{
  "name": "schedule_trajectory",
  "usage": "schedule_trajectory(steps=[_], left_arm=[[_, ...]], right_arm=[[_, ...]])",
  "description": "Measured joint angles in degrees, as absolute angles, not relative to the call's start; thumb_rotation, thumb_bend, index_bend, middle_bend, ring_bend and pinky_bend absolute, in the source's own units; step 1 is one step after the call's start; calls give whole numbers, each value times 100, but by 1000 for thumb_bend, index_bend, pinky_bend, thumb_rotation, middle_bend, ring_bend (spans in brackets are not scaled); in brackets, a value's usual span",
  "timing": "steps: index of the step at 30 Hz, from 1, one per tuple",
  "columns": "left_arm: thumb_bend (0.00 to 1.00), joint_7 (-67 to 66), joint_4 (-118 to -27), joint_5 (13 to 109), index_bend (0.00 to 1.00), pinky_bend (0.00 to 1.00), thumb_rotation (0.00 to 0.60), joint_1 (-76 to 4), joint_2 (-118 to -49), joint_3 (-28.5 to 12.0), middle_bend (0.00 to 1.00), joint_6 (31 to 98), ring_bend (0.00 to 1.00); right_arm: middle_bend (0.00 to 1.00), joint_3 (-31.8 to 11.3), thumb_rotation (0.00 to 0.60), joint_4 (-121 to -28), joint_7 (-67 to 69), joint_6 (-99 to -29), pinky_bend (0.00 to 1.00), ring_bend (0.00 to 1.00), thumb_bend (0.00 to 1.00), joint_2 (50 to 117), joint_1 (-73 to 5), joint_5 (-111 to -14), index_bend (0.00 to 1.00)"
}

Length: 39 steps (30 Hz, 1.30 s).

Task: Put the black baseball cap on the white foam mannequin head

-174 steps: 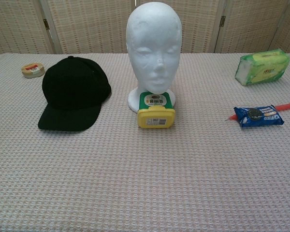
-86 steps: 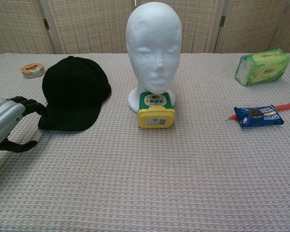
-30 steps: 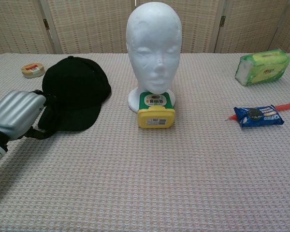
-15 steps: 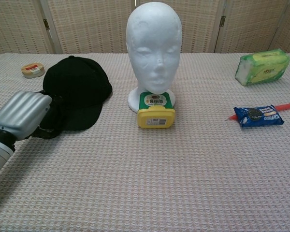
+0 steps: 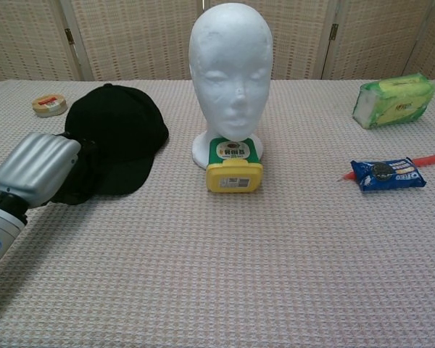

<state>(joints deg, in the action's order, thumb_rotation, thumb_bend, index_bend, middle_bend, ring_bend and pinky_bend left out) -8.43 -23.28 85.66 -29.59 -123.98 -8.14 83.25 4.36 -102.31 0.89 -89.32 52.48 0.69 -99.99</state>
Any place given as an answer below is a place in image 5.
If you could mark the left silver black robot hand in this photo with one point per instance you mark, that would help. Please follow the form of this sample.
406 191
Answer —
36 170

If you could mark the black baseball cap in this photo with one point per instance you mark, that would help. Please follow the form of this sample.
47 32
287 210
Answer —
119 127

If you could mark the white foam mannequin head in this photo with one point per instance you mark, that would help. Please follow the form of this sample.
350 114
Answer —
228 69

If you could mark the round beige tape roll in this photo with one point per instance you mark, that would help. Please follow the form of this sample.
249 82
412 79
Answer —
49 105

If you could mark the woven folding screen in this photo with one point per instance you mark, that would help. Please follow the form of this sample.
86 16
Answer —
130 40

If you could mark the green yellow plastic container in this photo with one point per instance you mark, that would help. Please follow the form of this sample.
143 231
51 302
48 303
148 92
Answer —
233 174

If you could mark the beige woven tablecloth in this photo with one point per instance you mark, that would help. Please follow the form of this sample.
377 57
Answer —
217 261

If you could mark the blue Oreo cookie pack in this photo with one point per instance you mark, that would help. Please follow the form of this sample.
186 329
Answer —
388 174

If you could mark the green tissue pack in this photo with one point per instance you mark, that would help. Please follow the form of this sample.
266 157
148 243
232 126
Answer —
395 101

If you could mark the red pen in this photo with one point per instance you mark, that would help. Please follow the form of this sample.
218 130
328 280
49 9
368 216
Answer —
429 160

